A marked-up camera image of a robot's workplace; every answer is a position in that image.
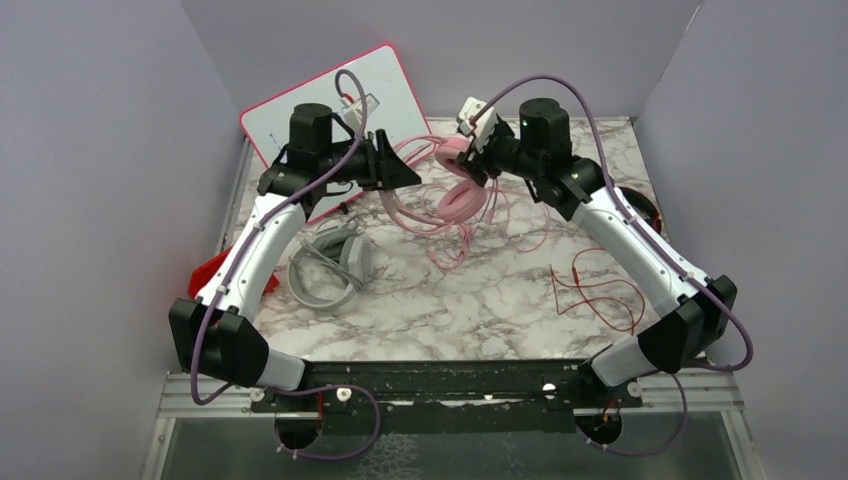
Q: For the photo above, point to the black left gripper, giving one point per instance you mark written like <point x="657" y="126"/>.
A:
<point x="394" y="172"/>

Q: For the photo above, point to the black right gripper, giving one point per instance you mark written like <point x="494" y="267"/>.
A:
<point x="502" y="128"/>

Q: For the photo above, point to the pink headphones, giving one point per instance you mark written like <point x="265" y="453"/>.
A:
<point x="458" y="205"/>

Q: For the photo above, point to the grey white headphones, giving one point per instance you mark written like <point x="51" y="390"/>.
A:
<point x="345" y="252"/>

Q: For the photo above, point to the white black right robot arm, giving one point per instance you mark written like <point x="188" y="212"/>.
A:
<point x="692" y="306"/>

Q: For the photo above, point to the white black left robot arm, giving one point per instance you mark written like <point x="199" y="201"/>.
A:
<point x="213" y="332"/>

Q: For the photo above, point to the red black headphones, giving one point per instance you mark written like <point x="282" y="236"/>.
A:
<point x="644" y="207"/>

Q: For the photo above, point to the pink framed whiteboard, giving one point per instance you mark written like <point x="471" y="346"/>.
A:
<point x="267" y="124"/>

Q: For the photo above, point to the red plastic bin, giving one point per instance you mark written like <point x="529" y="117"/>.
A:
<point x="203" y="274"/>

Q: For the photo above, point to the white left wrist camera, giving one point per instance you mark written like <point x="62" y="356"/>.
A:
<point x="351" y="111"/>

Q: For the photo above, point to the black metal base rail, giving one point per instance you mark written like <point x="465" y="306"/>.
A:
<point x="446" y="397"/>

